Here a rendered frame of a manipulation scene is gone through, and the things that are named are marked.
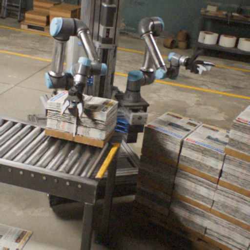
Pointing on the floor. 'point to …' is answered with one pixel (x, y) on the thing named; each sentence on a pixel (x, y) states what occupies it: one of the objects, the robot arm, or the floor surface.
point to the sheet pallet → (49, 14)
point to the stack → (193, 183)
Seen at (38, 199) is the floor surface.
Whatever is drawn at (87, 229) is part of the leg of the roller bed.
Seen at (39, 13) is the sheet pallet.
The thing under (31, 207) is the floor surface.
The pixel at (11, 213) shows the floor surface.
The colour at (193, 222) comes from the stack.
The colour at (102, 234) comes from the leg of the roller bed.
